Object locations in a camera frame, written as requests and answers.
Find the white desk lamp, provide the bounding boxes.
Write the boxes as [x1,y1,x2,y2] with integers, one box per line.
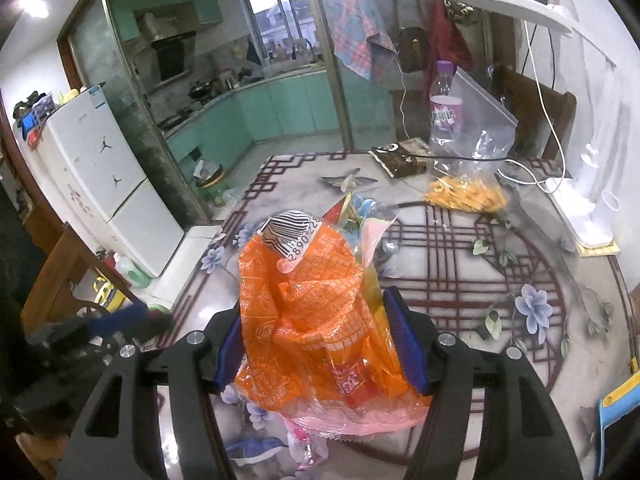
[457,0,623,248]

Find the yellow plastic toy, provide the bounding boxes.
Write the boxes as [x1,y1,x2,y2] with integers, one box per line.
[92,277,126,311]

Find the white refrigerator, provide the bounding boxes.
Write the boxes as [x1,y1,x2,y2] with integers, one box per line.
[37,85,186,278]

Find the dark wooden chair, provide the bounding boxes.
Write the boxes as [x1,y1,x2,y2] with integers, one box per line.
[487,65,576,161]

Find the pink plastic wrapper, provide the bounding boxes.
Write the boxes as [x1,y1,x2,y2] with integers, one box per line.
[280,395,432,468]

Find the white cable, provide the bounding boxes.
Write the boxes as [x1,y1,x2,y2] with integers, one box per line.
[492,2,571,193]

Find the green detergent bottle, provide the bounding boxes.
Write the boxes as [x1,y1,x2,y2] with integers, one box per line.
[114,254,151,288]

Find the green kitchen waste bin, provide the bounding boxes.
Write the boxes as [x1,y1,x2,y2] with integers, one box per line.
[194,160,226,206]

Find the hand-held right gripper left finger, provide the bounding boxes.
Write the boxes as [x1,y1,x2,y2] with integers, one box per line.
[57,307,246,480]

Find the orange plastic wrapper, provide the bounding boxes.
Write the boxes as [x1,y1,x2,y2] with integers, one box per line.
[235,222,433,411]

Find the brown snack packet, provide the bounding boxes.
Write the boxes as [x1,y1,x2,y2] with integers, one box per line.
[369,140,431,178]

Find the red hanging cloth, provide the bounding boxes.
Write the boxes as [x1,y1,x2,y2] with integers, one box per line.
[425,0,473,76]

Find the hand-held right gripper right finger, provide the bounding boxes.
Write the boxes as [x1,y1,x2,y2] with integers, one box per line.
[382,287,583,480]

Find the teal wall kitchen cabinet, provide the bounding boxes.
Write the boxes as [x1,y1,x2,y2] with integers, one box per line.
[110,0,223,41]

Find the blue green plastic board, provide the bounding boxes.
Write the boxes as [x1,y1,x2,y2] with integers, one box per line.
[597,355,640,480]

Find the black range hood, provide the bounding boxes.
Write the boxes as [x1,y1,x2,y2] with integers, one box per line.
[135,2,198,83]

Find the teal base kitchen cabinets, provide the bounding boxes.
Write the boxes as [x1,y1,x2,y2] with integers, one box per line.
[165,72,351,171]

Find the pile of yellow snack pieces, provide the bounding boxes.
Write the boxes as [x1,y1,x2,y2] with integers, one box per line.
[425,175,507,213]

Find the black wok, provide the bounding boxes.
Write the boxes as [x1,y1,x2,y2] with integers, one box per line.
[187,80,218,100]

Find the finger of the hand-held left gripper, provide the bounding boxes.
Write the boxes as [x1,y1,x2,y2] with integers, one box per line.
[87,304,173,348]

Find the glass sliding door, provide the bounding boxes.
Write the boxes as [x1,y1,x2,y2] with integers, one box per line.
[307,0,501,151]

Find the plaid hanging towel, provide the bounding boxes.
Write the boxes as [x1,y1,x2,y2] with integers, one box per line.
[322,0,398,81]

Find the yellow lamp coaster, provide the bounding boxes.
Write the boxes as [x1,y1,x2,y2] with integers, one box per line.
[575,242,621,258]

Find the clear zip bag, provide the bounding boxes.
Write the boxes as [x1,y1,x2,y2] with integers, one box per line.
[425,67,518,211]

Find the brown wooden chair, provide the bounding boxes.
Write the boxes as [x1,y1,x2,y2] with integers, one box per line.
[20,225,136,321]

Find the kitchen window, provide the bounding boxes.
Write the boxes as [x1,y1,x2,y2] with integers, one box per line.
[244,0,321,61]

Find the clear bottle with purple cap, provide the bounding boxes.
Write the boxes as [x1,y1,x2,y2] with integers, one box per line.
[429,60,463,156]

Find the brown handbag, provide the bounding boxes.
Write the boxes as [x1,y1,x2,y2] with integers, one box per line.
[397,27,431,73]

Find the mixed household clutter pile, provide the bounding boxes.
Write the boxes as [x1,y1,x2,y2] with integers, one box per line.
[12,91,56,148]

